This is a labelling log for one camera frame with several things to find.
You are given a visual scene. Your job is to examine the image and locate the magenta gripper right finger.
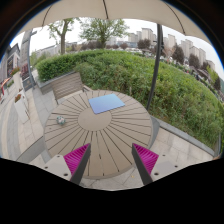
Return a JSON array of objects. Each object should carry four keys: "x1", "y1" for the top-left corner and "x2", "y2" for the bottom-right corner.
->
[{"x1": 132, "y1": 143, "x2": 159, "y2": 185}]

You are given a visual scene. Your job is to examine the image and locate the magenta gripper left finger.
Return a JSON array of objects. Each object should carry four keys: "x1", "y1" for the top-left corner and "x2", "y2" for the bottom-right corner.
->
[{"x1": 64, "y1": 143, "x2": 91, "y2": 185}]

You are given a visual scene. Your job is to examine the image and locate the blue mouse pad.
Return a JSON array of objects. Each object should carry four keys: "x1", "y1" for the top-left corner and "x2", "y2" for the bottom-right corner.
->
[{"x1": 89, "y1": 94, "x2": 125, "y2": 114}]

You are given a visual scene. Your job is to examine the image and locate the round wooden slatted table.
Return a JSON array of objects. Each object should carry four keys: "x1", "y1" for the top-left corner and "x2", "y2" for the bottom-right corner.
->
[{"x1": 44, "y1": 90, "x2": 152, "y2": 179}]

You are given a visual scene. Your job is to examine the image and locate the green hedge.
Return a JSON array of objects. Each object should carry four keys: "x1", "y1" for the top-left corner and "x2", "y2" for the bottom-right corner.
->
[{"x1": 36, "y1": 50, "x2": 224, "y2": 148}]

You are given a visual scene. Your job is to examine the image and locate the wooden slatted chair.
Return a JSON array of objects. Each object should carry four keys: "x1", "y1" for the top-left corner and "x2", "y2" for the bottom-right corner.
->
[{"x1": 51, "y1": 72, "x2": 90, "y2": 101}]

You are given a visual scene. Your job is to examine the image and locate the white planter with flowers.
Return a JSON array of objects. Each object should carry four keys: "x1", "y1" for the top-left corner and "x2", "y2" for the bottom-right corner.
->
[{"x1": 14, "y1": 94, "x2": 29, "y2": 123}]

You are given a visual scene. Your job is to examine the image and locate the dark umbrella pole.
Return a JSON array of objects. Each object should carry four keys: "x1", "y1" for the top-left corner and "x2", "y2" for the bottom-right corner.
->
[{"x1": 146, "y1": 24, "x2": 163, "y2": 111}]

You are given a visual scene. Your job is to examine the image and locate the beige patio umbrella canopy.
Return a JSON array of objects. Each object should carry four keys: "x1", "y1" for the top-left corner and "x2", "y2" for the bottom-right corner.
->
[{"x1": 20, "y1": 0, "x2": 210, "y2": 43}]

